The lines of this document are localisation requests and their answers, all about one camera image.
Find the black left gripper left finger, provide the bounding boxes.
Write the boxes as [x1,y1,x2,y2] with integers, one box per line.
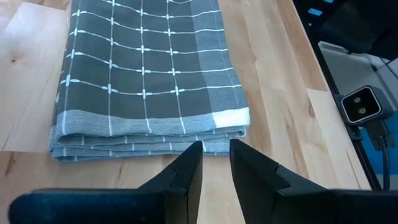
[8,141,203,224]

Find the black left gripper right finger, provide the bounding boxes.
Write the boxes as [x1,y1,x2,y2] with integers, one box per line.
[229,139,398,224]

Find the grey checked towel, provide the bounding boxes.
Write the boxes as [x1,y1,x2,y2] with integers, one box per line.
[48,0,251,163]

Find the black camera cable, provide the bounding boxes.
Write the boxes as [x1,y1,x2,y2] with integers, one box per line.
[365,119,392,191]

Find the black table-level camera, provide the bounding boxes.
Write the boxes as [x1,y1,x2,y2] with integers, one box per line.
[340,85,395,127]

